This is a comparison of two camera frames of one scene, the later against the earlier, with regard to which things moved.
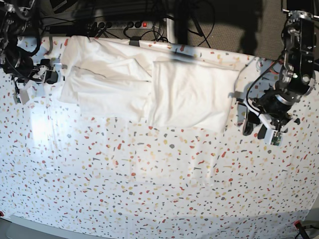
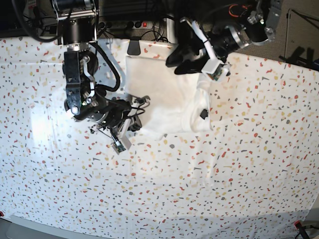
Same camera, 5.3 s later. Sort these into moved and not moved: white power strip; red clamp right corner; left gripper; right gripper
Moved: left gripper; right gripper
Not moved: red clamp right corner; white power strip
